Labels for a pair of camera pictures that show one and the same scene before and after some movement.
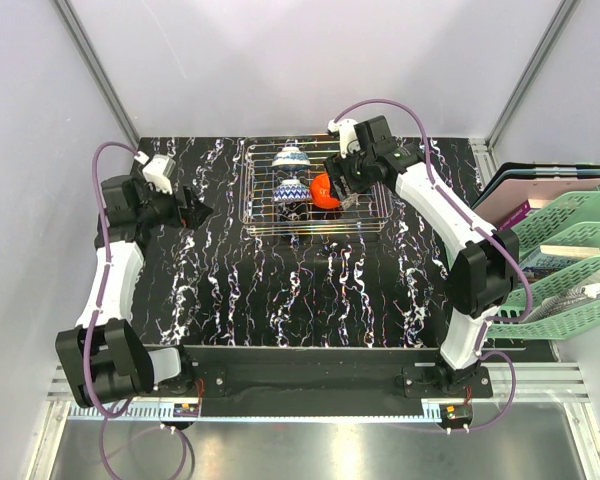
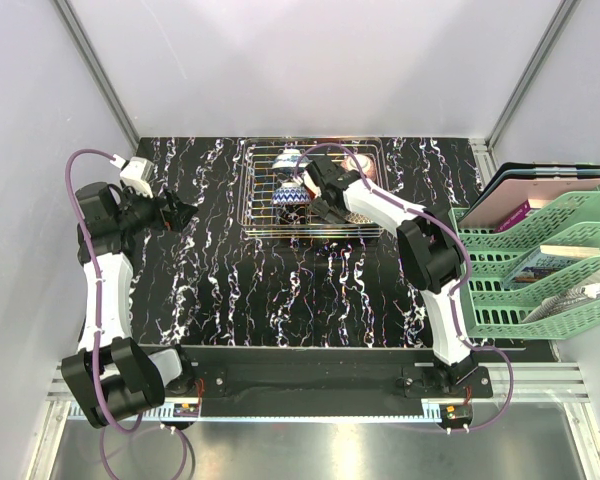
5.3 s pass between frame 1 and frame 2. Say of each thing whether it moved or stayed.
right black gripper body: moved
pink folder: stayed
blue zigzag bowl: stayed
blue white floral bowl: stayed
